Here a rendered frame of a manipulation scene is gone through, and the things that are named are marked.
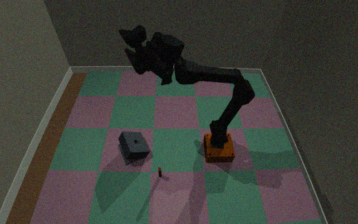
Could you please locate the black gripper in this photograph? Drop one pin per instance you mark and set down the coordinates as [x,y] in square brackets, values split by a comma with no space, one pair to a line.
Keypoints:
[142,59]

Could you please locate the dark grey sloped panel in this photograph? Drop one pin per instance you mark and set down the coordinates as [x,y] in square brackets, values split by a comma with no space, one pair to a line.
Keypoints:
[133,147]

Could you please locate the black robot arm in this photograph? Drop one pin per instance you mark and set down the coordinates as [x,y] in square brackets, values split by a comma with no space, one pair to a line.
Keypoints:
[188,72]

